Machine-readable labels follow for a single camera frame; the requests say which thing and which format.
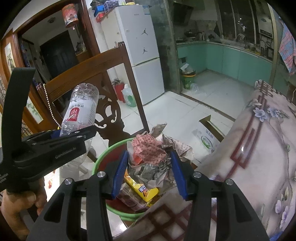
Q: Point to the floral tablecloth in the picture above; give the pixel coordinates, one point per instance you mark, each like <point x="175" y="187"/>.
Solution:
<point x="258" y="154"/>

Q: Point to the green kitchen trash bin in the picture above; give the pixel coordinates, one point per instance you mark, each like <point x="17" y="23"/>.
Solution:
<point x="187" y="73"/>

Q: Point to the cardboard box on floor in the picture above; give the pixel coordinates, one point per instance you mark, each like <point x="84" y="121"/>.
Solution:
<point x="209" y="135"/>

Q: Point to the white refrigerator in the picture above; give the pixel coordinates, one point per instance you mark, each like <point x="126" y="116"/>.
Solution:
<point x="133" y="26"/>

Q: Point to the red patterned paper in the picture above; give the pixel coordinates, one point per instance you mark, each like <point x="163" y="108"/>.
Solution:
<point x="150" y="159"/>

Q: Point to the wooden carved chair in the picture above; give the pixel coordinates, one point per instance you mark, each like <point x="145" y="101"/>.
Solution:
<point x="56" y="94"/>

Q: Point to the green detergent bottle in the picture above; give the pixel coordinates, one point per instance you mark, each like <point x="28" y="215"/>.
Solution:
<point x="128" y="96"/>

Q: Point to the clear plastic water bottle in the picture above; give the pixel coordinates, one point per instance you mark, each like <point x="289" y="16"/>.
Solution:
<point x="81" y="110"/>

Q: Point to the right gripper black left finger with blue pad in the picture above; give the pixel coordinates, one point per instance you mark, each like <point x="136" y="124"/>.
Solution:
<point x="76" y="211"/>

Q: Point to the teal kitchen counter cabinets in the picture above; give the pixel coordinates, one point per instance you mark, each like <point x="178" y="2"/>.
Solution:
<point x="238" y="64"/>

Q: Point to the yellow lemon tea carton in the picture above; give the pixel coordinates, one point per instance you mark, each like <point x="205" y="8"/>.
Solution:
<point x="144" y="193"/>

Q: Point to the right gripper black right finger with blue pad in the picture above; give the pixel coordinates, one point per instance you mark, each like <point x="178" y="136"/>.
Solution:
<point x="235" y="217"/>

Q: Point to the person's left hand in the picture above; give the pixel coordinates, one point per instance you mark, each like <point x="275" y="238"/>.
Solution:
<point x="13" y="204"/>

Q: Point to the red fire extinguisher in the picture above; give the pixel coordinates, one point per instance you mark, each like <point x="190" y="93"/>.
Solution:
<point x="118" y="86"/>

